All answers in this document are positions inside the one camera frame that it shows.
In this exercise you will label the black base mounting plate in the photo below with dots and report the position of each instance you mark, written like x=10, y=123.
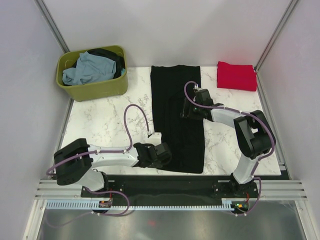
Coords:
x=178, y=190

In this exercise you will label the slotted cable duct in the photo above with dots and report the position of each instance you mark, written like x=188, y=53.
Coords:
x=59, y=204

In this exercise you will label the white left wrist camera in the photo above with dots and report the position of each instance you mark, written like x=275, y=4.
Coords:
x=154, y=139

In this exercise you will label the olive green plastic bin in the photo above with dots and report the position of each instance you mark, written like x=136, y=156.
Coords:
x=90, y=91

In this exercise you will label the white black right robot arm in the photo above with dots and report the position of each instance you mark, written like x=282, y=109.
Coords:
x=253, y=133

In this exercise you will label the right aluminium corner post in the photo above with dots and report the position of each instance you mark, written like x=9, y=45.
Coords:
x=276, y=33

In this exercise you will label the left aluminium corner post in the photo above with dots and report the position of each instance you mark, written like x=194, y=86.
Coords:
x=52, y=24

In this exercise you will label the aluminium corner post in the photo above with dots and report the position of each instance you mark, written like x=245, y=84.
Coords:
x=276, y=33
x=52, y=24

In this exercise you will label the light blue t shirt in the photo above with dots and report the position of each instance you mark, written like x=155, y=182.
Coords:
x=89, y=69

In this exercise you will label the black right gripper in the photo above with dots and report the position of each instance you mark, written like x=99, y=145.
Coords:
x=184, y=112

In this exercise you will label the black garment in bin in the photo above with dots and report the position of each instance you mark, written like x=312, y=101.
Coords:
x=119, y=60

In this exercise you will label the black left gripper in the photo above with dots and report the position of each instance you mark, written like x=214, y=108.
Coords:
x=157, y=165

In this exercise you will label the aluminium front rail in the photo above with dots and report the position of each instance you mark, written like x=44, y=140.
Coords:
x=50, y=190

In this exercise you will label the black t shirt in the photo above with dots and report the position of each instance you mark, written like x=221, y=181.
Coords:
x=185, y=137

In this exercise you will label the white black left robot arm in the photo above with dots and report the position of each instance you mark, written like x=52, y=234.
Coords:
x=76, y=163

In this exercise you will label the folded red t shirt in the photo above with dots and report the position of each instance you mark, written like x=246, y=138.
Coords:
x=236, y=77

